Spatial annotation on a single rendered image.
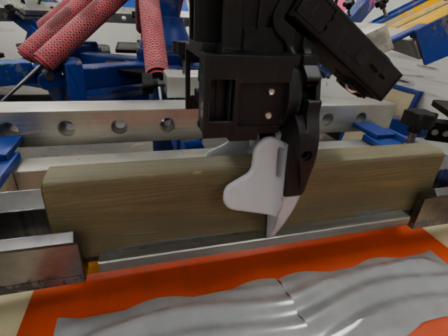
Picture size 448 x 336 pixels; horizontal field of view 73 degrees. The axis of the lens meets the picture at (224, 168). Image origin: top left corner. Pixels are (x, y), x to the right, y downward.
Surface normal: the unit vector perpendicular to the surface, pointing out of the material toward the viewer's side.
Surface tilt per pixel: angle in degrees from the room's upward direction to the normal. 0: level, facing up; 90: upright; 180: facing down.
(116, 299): 0
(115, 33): 90
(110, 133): 90
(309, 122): 66
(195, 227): 90
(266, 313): 31
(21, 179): 90
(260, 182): 82
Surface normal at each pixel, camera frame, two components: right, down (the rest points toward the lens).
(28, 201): 0.23, -0.31
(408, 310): 0.21, -0.51
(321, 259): 0.06, -0.89
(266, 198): 0.28, 0.32
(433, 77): -0.96, 0.07
